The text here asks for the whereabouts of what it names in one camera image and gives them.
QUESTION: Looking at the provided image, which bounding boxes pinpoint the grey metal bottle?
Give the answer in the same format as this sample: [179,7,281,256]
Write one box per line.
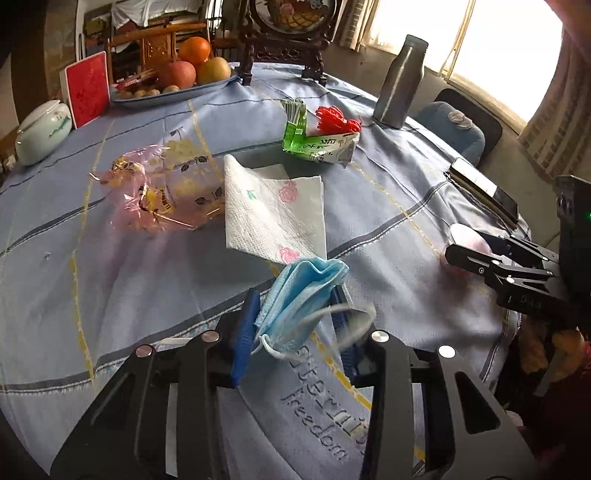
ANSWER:
[372,34,429,129]

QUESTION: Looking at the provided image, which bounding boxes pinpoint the red plastic scrap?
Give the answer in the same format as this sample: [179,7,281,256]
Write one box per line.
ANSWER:
[315,105,362,134]

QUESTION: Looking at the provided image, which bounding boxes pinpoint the black smartphone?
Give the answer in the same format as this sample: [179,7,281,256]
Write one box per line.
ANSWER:
[444,157,520,228]

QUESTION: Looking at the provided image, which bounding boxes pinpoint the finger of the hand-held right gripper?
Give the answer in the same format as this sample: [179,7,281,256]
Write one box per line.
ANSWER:
[445,244,555,298]
[482,233,557,266]

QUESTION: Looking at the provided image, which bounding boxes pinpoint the round embroidered table screen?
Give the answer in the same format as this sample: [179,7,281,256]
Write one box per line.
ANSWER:
[238,0,334,86]

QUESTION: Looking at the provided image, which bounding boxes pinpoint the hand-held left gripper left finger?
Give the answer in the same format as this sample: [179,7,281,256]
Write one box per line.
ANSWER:
[50,288,262,480]

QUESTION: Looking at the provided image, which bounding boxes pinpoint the plaid window curtain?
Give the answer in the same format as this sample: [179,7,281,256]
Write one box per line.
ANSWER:
[517,28,591,181]
[339,0,384,51]

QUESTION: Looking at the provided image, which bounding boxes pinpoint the carved wooden chair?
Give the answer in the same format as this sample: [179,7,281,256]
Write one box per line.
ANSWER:
[107,21,208,84]

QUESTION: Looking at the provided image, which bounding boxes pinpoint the light blue striped tablecloth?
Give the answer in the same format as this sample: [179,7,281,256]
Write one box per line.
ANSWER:
[0,62,532,480]

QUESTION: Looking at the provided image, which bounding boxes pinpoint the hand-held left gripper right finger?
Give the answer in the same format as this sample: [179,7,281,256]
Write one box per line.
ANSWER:
[330,285,539,480]

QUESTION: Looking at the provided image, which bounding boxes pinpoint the white dust cloth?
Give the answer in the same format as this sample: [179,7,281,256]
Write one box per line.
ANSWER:
[113,0,204,26]

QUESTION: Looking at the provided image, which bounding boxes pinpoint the blue chair cushion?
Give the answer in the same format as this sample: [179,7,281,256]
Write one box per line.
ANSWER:
[416,102,485,162]

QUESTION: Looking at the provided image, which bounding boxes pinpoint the pale green ceramic jar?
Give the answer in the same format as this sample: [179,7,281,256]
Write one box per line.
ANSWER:
[15,99,73,166]

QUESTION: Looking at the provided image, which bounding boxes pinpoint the pink floral cellophane wrap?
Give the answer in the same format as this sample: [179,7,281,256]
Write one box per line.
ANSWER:
[90,138,227,234]

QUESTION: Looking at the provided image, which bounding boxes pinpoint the red wrapped candy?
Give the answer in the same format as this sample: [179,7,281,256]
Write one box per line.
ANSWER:
[115,69,155,88]

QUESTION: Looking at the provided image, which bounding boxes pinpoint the pile of walnuts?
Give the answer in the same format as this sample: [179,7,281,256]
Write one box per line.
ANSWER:
[115,84,181,100]

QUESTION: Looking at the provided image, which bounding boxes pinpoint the person's right hand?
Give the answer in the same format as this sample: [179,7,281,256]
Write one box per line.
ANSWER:
[522,318,586,377]

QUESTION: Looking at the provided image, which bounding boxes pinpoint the white floral paper napkin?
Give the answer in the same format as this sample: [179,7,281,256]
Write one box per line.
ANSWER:
[224,154,328,266]

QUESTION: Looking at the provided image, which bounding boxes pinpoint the orange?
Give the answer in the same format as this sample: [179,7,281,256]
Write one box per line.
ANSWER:
[178,37,212,66]

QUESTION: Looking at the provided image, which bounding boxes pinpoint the black chair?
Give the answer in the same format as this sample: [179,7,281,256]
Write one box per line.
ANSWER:
[416,88,503,169]

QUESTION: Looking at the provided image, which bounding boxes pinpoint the red box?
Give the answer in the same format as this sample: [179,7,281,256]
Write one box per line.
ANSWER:
[60,51,112,129]

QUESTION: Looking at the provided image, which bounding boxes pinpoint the blue fruit plate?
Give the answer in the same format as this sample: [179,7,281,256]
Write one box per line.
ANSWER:
[110,69,241,108]

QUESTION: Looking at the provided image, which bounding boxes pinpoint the blue face mask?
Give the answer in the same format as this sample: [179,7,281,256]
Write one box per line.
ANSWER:
[159,257,377,361]

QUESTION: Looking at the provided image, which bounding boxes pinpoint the green white packet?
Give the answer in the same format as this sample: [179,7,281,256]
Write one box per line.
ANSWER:
[281,98,361,168]

